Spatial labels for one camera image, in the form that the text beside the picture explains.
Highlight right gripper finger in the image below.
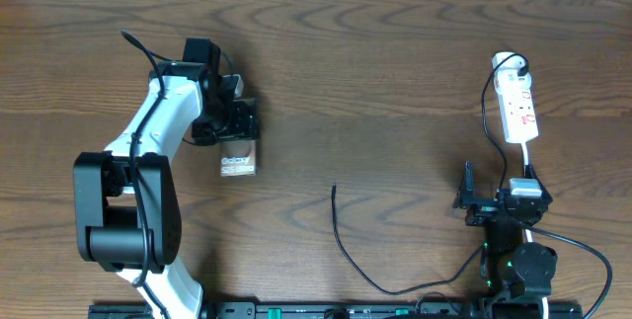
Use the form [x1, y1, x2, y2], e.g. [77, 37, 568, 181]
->
[459, 161, 475, 200]
[525, 164, 544, 191]

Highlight black charger cable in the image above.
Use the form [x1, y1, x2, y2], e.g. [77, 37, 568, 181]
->
[331, 53, 530, 296]

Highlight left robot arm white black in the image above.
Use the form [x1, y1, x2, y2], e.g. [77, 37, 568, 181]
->
[73, 32, 260, 318]

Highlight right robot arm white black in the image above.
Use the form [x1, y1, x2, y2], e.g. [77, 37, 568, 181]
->
[453, 162, 558, 318]

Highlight white power strip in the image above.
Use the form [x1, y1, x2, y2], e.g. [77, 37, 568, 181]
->
[492, 51, 538, 144]

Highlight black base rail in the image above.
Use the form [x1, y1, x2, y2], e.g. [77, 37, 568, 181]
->
[86, 301, 584, 319]

